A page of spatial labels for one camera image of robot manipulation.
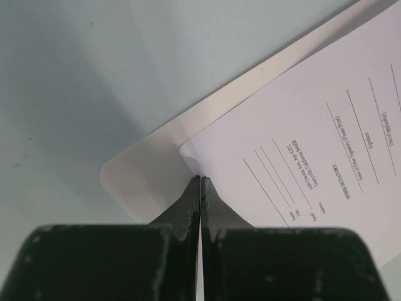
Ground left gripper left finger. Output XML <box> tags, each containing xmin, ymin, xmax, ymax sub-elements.
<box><xmin>6</xmin><ymin>176</ymin><xmax>201</xmax><ymax>300</ymax></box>

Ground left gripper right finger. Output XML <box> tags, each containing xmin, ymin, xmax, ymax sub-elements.
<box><xmin>200</xmin><ymin>177</ymin><xmax>390</xmax><ymax>300</ymax></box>

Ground white folder with clip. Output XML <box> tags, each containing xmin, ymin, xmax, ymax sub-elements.
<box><xmin>100</xmin><ymin>1</ymin><xmax>393</xmax><ymax>223</ymax></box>

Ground white signature form sheet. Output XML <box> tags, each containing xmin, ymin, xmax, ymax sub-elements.
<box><xmin>180</xmin><ymin>3</ymin><xmax>400</xmax><ymax>265</ymax></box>

